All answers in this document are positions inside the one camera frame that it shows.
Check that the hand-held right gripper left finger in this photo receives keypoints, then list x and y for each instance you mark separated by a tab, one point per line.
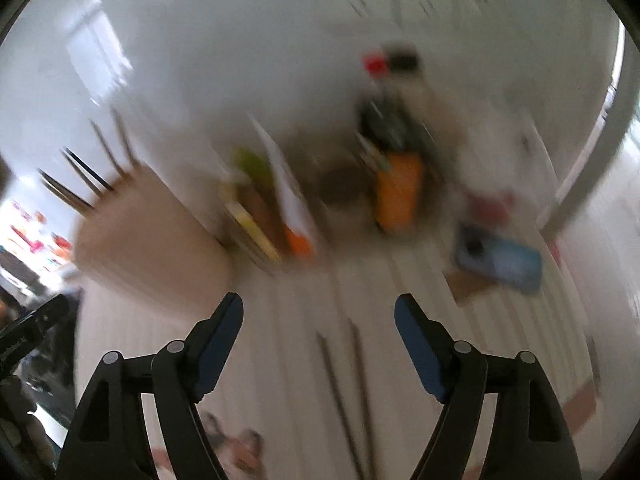
220	345

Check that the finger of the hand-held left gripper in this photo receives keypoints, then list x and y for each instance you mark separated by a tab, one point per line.
47	311

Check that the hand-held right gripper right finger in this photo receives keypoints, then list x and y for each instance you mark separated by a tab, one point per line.
420	350

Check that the dark wooden chopstick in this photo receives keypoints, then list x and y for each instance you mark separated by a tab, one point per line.
92	167
362	400
340	405
85	167

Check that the light wooden chopstick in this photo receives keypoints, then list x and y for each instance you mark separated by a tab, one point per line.
107	150
65	191

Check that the beige round chopstick holder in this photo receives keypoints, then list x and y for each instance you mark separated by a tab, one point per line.
150	240

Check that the black gas stove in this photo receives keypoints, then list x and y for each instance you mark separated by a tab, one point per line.
62	355

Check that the brown card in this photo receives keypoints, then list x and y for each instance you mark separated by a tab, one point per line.
467	287

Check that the yellow packet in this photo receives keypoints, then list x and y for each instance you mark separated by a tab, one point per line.
250	230

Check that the blue smartphone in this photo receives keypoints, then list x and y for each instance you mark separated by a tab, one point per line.
505	260

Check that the orange packet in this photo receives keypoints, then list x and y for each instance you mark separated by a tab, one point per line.
300	245

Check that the red round item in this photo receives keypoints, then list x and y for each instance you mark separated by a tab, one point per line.
490	210

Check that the orange label bottle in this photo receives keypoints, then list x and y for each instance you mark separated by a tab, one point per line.
397	195

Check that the green packet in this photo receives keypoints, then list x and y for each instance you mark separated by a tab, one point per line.
252	165

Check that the clear plastic bag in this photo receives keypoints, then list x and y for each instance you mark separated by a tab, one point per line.
500	160

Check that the red cap dark bottle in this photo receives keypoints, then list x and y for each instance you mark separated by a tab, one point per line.
377	67

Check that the colourful wall sticker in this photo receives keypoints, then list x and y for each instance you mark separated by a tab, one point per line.
35	240

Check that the grey door frame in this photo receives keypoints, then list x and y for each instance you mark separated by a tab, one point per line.
590	175

